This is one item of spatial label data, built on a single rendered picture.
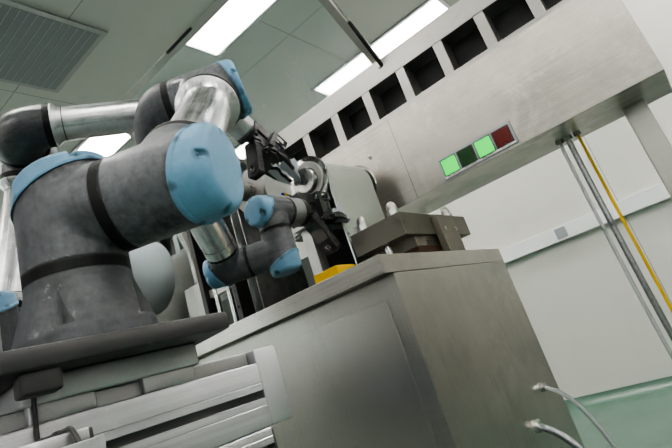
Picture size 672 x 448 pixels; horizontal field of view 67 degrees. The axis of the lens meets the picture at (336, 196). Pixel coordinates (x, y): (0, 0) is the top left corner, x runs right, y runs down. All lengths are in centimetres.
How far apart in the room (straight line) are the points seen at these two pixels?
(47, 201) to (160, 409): 26
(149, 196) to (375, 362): 64
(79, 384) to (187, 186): 22
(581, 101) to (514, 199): 252
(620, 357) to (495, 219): 121
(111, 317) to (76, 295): 4
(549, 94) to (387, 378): 91
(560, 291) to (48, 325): 359
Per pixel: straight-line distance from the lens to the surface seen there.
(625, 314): 388
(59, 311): 61
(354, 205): 152
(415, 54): 179
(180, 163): 59
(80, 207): 63
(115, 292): 61
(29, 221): 66
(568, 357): 400
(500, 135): 158
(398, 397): 107
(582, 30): 160
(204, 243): 116
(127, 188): 61
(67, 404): 58
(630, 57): 155
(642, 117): 168
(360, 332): 109
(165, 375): 61
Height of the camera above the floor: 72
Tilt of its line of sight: 18 degrees up
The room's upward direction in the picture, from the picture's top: 19 degrees counter-clockwise
